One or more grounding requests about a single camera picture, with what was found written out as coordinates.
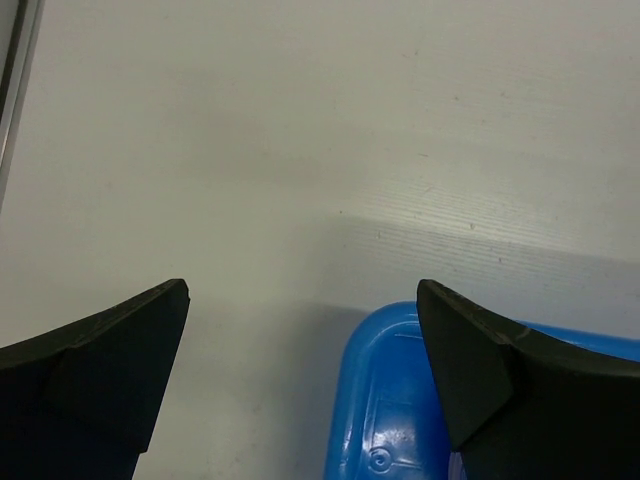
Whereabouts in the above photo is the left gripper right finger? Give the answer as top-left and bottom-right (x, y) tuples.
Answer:
(417, 280), (639, 479)

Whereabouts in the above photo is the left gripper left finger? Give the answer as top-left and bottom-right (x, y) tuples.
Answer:
(1, 279), (190, 479)

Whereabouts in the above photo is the purple plate back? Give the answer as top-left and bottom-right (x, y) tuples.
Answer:
(447, 452), (467, 480)

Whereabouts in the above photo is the blue plastic bin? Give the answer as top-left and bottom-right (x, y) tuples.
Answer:
(325, 301), (639, 479)

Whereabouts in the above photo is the aluminium rail left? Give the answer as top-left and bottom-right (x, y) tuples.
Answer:
(0, 0), (44, 200)

